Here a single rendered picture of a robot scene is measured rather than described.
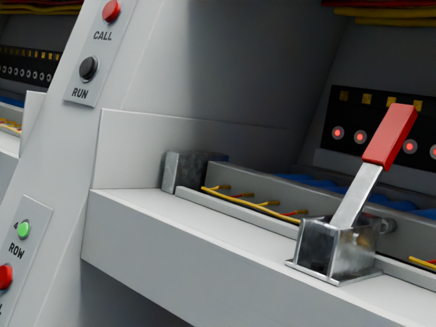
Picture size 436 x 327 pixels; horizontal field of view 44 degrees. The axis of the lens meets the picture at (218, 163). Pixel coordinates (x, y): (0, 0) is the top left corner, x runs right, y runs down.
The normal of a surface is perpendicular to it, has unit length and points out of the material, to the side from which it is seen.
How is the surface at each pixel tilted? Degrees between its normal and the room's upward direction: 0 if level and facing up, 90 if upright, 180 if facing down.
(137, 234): 107
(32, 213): 90
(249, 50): 90
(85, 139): 90
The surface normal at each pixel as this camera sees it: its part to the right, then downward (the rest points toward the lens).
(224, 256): -0.69, -0.02
